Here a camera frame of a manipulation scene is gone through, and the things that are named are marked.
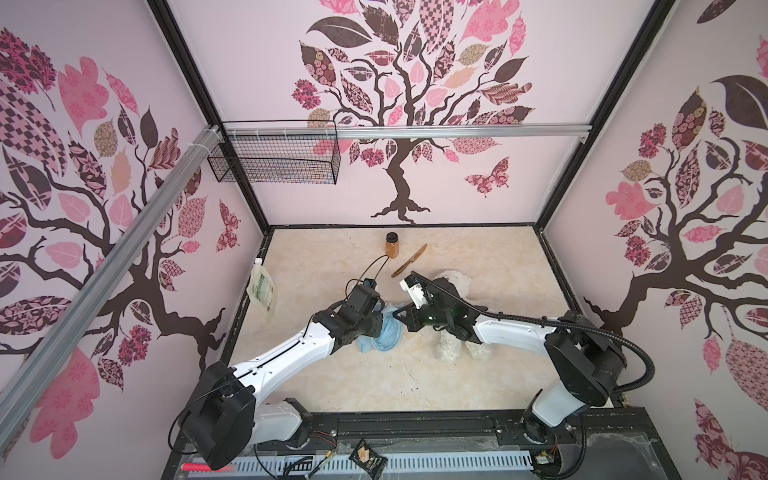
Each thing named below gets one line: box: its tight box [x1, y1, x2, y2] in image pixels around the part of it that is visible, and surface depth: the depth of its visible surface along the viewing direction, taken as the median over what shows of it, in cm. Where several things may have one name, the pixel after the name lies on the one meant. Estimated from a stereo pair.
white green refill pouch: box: [246, 258, 276, 319], surface depth 92 cm
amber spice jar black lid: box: [385, 232, 400, 259], surface depth 109 cm
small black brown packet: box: [348, 438, 389, 480], surface depth 71 cm
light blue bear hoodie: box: [358, 306, 403, 353], surface depth 85 cm
